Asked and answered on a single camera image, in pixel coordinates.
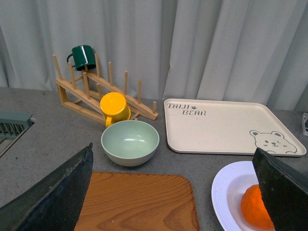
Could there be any white wire holder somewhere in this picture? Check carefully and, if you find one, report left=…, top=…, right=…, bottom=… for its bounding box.
left=302, top=113, right=308, bottom=136

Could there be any dark green mug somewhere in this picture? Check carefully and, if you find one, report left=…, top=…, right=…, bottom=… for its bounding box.
left=66, top=45, right=96, bottom=71

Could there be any grey curtain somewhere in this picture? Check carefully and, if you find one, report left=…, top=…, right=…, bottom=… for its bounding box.
left=0, top=0, right=308, bottom=111

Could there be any brown wooden tray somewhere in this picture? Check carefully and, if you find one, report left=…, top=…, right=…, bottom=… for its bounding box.
left=75, top=172, right=200, bottom=231

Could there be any light green bowl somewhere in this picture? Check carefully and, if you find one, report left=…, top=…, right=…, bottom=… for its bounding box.
left=101, top=120, right=160, bottom=167

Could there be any orange mandarin fruit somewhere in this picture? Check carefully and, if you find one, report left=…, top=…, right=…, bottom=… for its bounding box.
left=240, top=184, right=275, bottom=231

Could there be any yellow mug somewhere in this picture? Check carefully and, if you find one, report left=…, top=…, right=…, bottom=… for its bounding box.
left=100, top=92, right=131, bottom=128

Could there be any wooden peg drying rack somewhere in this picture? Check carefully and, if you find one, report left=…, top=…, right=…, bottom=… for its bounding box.
left=52, top=54, right=158, bottom=124

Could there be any beige bear serving tray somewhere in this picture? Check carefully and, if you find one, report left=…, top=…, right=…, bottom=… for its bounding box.
left=164, top=99, right=307, bottom=157

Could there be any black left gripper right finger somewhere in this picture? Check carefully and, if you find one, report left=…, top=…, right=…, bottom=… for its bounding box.
left=252, top=148, right=308, bottom=231

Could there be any grey-green plastic rack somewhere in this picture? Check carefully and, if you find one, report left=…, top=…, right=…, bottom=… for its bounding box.
left=0, top=110, right=35, bottom=157

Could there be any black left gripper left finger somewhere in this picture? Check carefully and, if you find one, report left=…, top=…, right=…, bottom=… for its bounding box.
left=0, top=144, right=93, bottom=231

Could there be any white ridged plate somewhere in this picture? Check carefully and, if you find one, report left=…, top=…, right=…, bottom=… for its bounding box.
left=211, top=161, right=258, bottom=231

